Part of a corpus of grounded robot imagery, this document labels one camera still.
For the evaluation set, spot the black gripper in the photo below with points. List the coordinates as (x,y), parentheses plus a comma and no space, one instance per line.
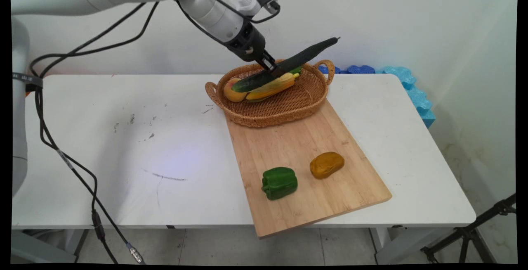
(247,41)

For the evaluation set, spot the dark green cucumber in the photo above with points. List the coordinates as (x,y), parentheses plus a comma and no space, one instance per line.
(295,60)

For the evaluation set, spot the yellow corn cob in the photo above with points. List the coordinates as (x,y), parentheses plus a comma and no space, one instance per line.
(276,86)

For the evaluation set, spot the small green vegetable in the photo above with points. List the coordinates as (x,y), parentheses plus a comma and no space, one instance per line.
(296,71)

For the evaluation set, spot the orange mango fruit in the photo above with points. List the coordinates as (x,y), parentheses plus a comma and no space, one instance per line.
(232,94)

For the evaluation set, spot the small blue foam piece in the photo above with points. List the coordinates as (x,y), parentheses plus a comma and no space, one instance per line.
(361,69)
(330,70)

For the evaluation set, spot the wooden cutting board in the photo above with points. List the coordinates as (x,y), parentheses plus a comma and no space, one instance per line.
(297,146)

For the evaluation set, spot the yellow-brown potato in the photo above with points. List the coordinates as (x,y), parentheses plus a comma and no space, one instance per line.
(326,165)

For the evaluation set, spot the green bell pepper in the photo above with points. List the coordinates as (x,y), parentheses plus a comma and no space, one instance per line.
(279,183)

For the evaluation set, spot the large light-blue foam piece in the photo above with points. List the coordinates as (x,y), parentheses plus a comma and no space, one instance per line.
(416,94)

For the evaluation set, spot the white table leg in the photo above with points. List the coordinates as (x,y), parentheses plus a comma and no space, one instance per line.
(400,247)
(41,247)

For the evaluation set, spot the black tripod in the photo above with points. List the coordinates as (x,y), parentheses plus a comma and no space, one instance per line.
(466,233)

